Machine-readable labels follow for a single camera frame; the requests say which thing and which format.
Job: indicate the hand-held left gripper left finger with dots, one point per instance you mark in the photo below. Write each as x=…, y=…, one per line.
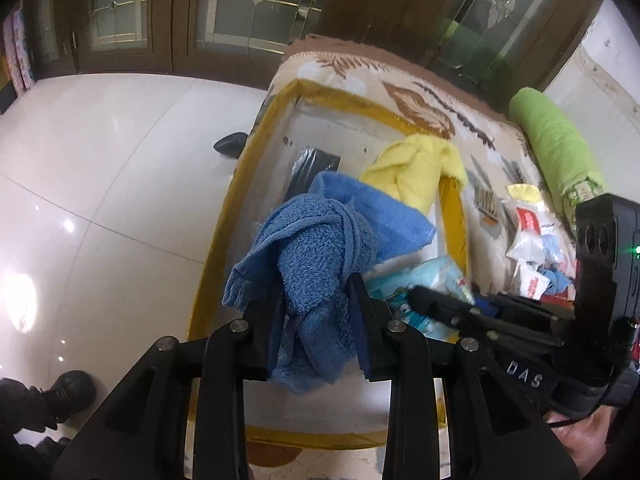
x=272, y=342

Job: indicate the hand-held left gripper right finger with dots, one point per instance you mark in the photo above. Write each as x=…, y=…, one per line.
x=361, y=342

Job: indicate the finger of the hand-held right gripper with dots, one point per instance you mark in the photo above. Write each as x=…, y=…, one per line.
x=530, y=307
x=450, y=310

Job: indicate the blue towel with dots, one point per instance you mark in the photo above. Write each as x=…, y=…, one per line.
x=310, y=250

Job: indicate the yellow towel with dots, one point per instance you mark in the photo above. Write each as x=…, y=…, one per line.
x=410, y=170

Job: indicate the clear storage bag yellow trim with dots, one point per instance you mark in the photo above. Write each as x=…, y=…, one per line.
x=272, y=170

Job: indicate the person's right hand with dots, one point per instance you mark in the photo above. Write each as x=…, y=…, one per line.
x=582, y=442

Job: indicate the white packet red label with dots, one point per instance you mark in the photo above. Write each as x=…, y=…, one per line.
x=527, y=221
x=532, y=285

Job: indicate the light blue wipes packet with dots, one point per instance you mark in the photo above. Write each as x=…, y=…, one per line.
x=435, y=277

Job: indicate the small blue cloth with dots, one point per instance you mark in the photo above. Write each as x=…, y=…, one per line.
x=554, y=279

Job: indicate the small yellow cloth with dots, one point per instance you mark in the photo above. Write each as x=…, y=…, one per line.
x=522, y=192

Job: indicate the green rolled blanket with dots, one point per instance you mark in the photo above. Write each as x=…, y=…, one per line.
x=550, y=145

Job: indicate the black flat pouch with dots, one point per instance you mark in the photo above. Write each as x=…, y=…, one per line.
x=312, y=170

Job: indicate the person's black shoe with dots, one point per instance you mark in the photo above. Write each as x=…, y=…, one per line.
x=67, y=395

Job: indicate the leaf printed blanket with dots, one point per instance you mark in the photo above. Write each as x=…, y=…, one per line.
x=425, y=97

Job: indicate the wooden cabinet glass doors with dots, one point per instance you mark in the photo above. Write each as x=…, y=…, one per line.
x=170, y=20

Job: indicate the pink patterned panel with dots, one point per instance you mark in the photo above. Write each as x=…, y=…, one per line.
x=17, y=50

